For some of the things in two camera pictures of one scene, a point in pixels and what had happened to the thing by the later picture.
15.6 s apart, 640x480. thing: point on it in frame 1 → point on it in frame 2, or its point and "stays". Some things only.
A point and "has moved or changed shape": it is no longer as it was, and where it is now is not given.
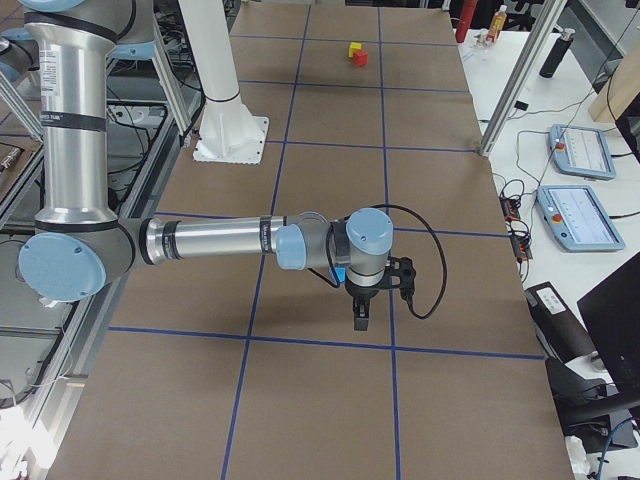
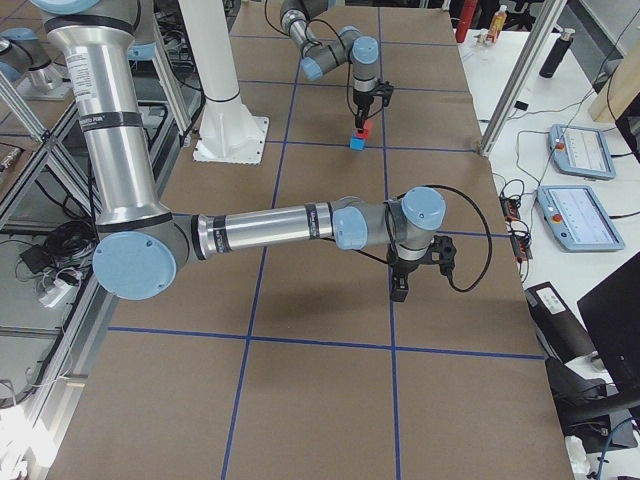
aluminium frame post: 550,20 stays
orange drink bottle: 497,24 stays
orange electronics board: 509,208 stays
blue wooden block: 341,273 → 357,143
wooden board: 620,91 stays
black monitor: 611,316 stays
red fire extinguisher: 465,20 stays
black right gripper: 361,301 → 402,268
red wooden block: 361,57 has moved or changed shape
